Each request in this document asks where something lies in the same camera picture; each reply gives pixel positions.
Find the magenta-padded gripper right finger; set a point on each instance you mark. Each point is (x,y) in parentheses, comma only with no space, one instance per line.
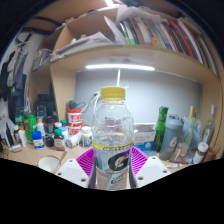
(140,160)

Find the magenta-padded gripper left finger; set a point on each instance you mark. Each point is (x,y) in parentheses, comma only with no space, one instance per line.
(85,163)

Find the clear yellow-capped drink bottle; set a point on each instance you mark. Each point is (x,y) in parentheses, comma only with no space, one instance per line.
(112,133)

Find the blue and white box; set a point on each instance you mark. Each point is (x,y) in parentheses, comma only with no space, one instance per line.
(144,138)

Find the small white pill bottle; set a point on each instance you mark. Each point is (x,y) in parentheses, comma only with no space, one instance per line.
(87,139)

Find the dark bottle with green cap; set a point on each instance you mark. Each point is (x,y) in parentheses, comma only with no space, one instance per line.
(59,141)

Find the white toothpaste tube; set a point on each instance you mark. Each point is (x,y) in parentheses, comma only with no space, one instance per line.
(174,165)

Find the grey shaker bottle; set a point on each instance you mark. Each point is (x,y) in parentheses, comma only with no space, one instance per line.
(171,140)

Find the green glass bottle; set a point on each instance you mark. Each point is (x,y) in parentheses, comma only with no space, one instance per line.
(160,128)

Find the cream ceramic cup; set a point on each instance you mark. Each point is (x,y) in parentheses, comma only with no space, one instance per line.
(46,163)

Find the red and white canister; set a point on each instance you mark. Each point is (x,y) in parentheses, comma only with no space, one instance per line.
(74,118)

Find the white bottle with blue cap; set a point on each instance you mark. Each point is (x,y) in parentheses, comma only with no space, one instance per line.
(38,140)

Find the clear bottle with yellow neck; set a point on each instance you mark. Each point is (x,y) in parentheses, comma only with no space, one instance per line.
(188,133)

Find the brown jar with white lid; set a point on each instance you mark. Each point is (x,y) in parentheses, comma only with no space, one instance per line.
(200,154)

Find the green plastic container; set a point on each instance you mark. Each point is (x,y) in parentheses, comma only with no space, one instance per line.
(29,125)

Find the tall clear glass bottle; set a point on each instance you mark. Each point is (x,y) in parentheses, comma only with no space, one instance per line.
(209,128)

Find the white LED light bar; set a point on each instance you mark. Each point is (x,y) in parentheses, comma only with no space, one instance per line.
(120,67)

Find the hanging dark clothes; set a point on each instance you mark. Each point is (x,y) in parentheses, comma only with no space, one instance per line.
(15,86)

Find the wooden shelf unit with books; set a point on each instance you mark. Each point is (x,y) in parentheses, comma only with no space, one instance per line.
(133,55)

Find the ceiling tube light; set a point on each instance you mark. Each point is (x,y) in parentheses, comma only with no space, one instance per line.
(109,2)

